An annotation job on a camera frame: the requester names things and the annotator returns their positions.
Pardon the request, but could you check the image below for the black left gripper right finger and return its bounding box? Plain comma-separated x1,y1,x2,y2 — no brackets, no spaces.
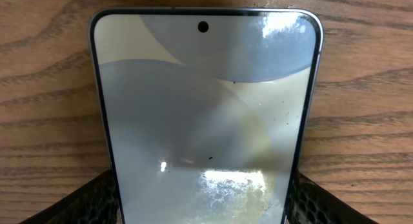
285,172,378,224

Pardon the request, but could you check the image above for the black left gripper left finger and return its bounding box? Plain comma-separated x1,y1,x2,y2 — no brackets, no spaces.
19,170,119,224

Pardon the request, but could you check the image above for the Galaxy smartphone blue screen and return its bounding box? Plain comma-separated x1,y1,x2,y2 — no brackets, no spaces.
88,7,324,223

